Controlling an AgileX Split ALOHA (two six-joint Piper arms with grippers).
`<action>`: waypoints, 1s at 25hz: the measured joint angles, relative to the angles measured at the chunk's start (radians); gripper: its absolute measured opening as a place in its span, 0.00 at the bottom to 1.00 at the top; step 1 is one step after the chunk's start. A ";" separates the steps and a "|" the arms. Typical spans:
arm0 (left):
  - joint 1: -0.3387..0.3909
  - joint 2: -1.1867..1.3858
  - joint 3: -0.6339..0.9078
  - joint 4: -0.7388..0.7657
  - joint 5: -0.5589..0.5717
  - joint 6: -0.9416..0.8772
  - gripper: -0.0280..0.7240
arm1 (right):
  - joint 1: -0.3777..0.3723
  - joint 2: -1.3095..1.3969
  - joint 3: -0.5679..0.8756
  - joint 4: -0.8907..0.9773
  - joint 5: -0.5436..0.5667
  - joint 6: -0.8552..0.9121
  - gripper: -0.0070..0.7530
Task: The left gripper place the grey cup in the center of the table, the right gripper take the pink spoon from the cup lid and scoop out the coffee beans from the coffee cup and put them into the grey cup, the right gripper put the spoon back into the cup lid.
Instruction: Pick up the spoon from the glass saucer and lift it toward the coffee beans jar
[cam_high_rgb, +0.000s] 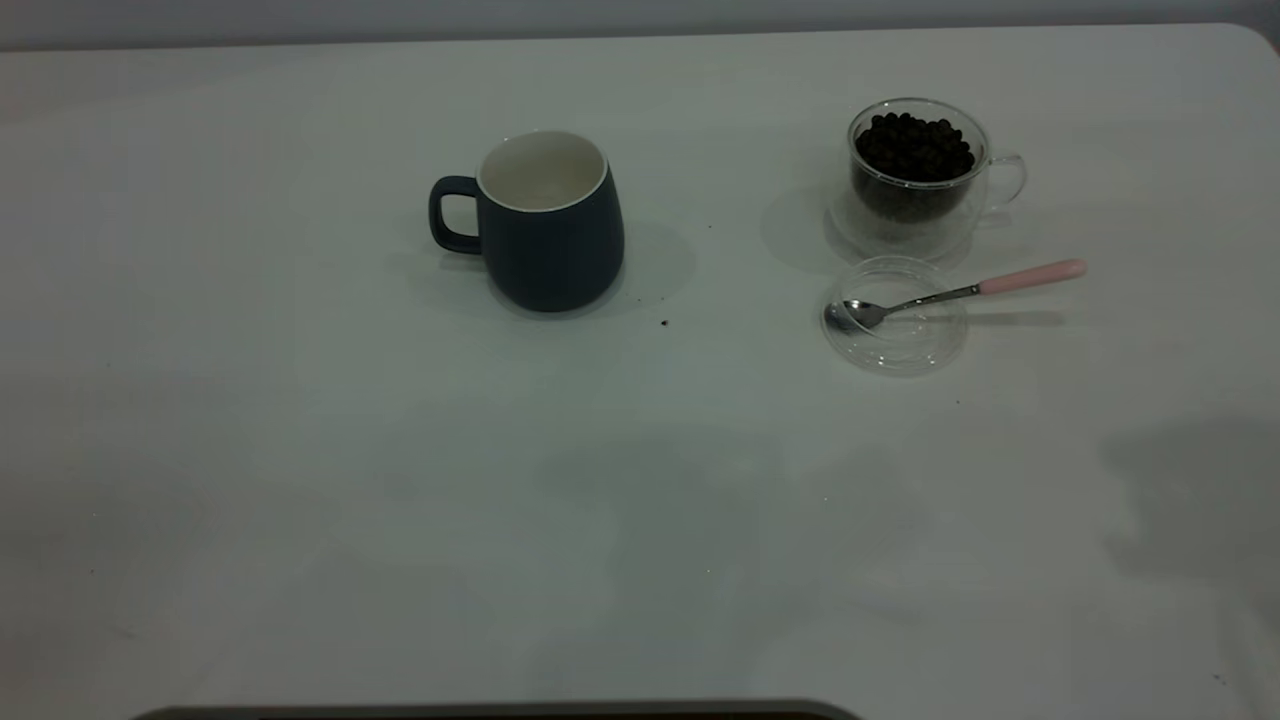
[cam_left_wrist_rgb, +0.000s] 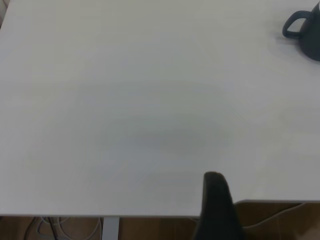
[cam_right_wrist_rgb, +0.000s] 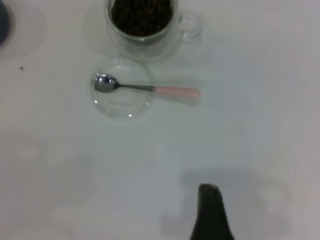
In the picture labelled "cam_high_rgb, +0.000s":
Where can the dark grey-blue ceramic mug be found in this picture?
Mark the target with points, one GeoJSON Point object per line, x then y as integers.
{"type": "Point", "coordinates": [550, 245]}

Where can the clear round glass lid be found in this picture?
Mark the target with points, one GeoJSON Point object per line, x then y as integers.
{"type": "Point", "coordinates": [900, 345]}

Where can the clear double-walled glass cup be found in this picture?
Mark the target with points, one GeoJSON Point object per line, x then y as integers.
{"type": "Point", "coordinates": [905, 232]}

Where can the pile of dark coffee beans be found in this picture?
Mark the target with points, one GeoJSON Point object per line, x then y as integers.
{"type": "Point", "coordinates": [912, 160]}

